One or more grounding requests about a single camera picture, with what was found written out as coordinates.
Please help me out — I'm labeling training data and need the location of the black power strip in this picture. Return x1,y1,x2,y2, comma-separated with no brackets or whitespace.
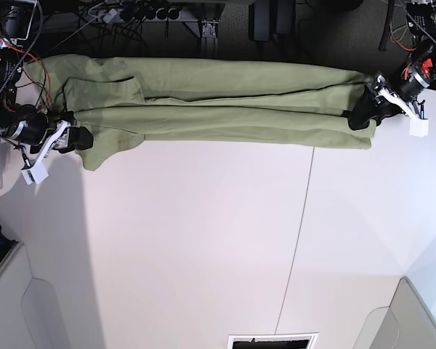
90,1,222,25

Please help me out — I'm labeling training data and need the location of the right gripper body black cylinder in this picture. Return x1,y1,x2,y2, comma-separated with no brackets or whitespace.
5,105,55,145

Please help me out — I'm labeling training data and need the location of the grey chair left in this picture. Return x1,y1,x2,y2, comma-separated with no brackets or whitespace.
0,243,73,348

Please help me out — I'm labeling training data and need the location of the grey chair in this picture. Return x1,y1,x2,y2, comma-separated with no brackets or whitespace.
354,277,436,349
0,243,73,348

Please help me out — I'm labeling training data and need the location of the grey table leg bracket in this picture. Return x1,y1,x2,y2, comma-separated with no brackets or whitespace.
200,20,219,59

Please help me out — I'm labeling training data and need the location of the white framed floor vent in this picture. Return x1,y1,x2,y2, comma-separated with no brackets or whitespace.
227,333,319,349

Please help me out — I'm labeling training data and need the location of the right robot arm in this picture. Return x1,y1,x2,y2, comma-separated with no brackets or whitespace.
0,1,94,154

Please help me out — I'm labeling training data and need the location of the left gripper body black cylinder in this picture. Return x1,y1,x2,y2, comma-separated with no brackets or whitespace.
392,60,431,102

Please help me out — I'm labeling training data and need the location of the grey chair right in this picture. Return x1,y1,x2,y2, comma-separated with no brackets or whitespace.
354,277,436,349

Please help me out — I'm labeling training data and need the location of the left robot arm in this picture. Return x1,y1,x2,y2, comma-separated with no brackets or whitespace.
348,1,436,137

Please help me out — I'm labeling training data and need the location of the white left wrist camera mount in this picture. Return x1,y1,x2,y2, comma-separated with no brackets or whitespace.
371,73,429,137

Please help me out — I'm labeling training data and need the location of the green t-shirt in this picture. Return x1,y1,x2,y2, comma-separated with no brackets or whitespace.
26,55,376,171

